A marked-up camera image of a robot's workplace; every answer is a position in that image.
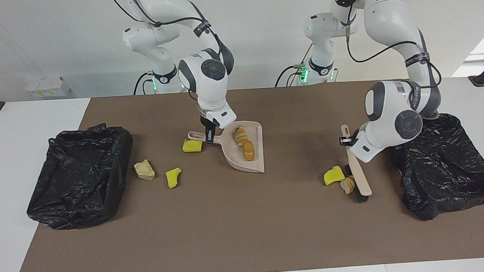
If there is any black base power cable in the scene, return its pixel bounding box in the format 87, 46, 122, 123
273, 63, 307, 87
132, 72, 156, 95

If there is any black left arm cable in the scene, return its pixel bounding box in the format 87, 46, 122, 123
342, 0, 442, 95

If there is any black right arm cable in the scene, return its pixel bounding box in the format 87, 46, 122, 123
110, 0, 226, 66

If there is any brown croquette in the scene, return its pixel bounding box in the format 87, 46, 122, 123
242, 139, 256, 162

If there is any pale fried dumpling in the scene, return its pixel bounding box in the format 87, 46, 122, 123
133, 159, 156, 182

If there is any curved yellow sponge piece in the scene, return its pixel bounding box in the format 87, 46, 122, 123
165, 167, 183, 189

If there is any white cardboard box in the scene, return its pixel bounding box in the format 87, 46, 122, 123
26, 76, 71, 99

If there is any notched yellow sponge piece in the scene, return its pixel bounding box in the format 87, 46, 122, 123
182, 139, 203, 154

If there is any beige brush handle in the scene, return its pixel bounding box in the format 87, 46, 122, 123
341, 123, 373, 204

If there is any striped shell shaped bread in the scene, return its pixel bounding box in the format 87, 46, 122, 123
339, 175, 356, 196

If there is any yellow sponge chunk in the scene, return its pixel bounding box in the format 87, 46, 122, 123
323, 165, 346, 186

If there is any black bag lined bin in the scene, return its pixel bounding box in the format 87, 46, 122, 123
21, 122, 139, 232
386, 111, 484, 222

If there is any beige plastic dustpan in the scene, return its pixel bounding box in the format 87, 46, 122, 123
187, 120, 265, 178

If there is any brown table mat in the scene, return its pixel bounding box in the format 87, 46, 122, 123
3, 74, 484, 272

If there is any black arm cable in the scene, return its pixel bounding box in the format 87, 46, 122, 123
342, 0, 442, 95
110, 0, 226, 66

